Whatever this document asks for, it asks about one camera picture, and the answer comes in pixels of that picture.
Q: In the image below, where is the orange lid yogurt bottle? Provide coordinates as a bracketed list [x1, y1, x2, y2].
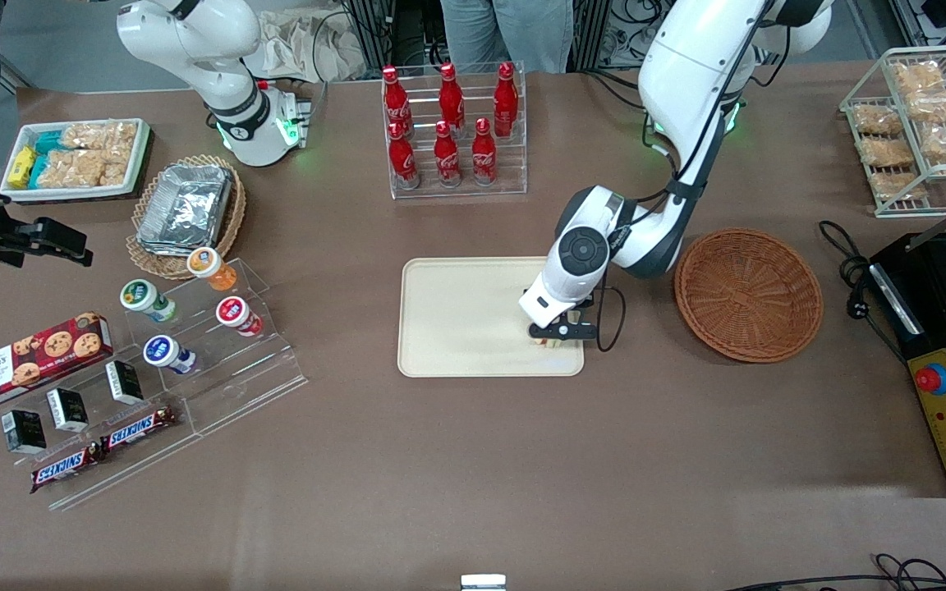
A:
[186, 246, 238, 292]

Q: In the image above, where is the clear bag of rice crackers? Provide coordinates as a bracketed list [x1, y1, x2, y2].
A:
[42, 149, 130, 189]
[62, 121, 139, 153]

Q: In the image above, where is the person in grey trousers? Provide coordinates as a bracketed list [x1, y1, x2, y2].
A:
[440, 0, 574, 75]

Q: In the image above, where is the clear acrylic stepped stand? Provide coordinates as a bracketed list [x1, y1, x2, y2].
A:
[124, 259, 310, 436]
[0, 357, 201, 511]

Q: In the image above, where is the clear acrylic bottle rack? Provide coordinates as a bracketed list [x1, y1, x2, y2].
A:
[381, 60, 528, 200]

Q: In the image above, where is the beige rectangular tray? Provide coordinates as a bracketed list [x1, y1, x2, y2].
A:
[397, 256, 586, 378]

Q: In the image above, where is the red cola bottle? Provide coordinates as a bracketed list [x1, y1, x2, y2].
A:
[494, 62, 519, 139]
[388, 121, 420, 190]
[471, 117, 498, 186]
[439, 62, 466, 136]
[381, 66, 410, 126]
[434, 121, 462, 188]

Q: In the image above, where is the red Walkers cookie box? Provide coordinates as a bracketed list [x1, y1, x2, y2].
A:
[0, 312, 114, 413]

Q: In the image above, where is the small black box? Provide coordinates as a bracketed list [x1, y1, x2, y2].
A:
[46, 387, 90, 433]
[2, 409, 47, 455]
[105, 360, 144, 405]

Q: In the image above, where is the crumpled beige paper bag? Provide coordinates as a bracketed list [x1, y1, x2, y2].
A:
[243, 8, 367, 83]

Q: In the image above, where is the black appliance housing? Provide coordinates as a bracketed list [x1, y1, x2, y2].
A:
[867, 232, 946, 498]

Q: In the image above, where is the black floor cable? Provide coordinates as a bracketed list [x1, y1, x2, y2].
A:
[723, 554, 946, 591]

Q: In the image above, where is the blue lid yogurt bottle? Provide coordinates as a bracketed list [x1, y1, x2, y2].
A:
[142, 335, 197, 375]

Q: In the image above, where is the red lid yogurt bottle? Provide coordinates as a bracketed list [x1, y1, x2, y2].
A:
[215, 296, 264, 337]

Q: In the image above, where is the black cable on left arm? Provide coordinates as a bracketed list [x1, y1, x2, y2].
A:
[596, 0, 774, 354]

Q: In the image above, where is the yellow snack packet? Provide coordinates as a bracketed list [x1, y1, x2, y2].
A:
[7, 146, 37, 189]

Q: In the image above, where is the Snickers chocolate bar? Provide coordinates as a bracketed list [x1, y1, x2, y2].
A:
[30, 443, 103, 493]
[99, 405, 180, 454]

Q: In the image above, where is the green lid yogurt bottle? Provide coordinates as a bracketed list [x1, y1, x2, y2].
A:
[119, 279, 178, 323]

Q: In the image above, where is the oval light wicker basket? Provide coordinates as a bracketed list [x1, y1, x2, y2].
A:
[126, 154, 247, 281]

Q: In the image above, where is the white wire rack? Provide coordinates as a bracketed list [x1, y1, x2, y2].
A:
[840, 45, 946, 218]

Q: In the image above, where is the round brown wicker basket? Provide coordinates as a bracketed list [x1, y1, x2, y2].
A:
[674, 227, 824, 364]

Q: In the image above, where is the white rectangular snack tray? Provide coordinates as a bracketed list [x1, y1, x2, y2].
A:
[0, 117, 154, 204]

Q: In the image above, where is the black power cable with plug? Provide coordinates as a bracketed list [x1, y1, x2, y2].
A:
[818, 220, 909, 366]

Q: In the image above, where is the stack of foil containers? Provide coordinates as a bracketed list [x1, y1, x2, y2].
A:
[136, 163, 234, 255]

